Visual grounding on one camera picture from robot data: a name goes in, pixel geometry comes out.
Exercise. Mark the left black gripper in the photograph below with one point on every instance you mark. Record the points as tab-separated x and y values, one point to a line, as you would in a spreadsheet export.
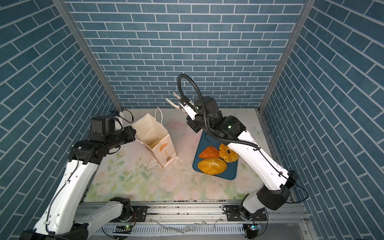
131	135

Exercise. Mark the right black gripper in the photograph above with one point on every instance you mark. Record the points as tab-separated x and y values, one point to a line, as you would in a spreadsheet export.
194	125

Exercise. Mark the metal tongs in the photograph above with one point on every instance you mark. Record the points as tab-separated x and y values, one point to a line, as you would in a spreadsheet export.
178	103

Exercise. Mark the white paper bag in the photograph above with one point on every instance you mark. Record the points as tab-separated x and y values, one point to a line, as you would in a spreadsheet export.
150	129

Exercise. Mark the orange half-moon bread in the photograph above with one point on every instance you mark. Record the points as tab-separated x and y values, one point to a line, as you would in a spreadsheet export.
154	144

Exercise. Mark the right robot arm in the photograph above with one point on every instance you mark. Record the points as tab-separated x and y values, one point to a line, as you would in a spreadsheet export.
237	142

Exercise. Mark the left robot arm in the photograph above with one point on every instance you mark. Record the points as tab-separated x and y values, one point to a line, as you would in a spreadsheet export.
58	220

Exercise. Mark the large sesame oval bread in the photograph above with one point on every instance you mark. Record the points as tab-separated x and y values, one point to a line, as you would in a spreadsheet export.
212	166

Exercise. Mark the teal tray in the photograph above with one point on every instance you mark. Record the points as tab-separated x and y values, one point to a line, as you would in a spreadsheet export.
205	141

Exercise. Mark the orange triangular pastry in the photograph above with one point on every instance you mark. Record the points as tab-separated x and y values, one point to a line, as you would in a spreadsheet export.
210	153

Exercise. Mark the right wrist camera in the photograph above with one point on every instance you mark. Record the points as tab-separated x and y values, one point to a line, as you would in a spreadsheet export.
190	112

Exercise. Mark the large yellow ring bread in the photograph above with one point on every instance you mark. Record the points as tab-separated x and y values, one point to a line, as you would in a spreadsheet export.
227	154

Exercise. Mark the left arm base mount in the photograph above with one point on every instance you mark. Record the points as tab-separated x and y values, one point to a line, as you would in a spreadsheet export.
138	215

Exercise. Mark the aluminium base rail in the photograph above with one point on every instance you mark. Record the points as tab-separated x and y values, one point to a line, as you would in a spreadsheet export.
188	212

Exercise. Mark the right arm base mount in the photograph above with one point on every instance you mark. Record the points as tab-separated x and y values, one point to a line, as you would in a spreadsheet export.
236	213

